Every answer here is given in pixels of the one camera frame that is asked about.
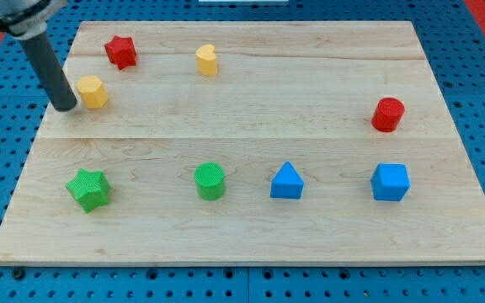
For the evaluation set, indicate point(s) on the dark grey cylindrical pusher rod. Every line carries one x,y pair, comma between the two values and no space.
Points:
47,67

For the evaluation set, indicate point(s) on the yellow hexagon block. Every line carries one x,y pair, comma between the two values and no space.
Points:
92,92

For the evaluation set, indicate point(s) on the yellow heart block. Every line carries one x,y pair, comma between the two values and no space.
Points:
206,60

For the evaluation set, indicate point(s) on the red star block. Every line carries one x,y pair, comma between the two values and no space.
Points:
121,51

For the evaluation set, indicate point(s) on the green star block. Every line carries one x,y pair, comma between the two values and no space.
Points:
90,189

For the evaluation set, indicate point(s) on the light wooden board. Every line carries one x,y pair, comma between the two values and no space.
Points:
299,92

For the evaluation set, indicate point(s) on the green cylinder block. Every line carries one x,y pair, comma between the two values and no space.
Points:
210,181

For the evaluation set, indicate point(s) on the blue triangle block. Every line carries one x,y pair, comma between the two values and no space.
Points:
287,183

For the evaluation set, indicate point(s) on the red cylinder block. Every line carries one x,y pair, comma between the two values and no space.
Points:
388,114

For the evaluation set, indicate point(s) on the blue cube block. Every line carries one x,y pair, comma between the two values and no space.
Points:
390,182

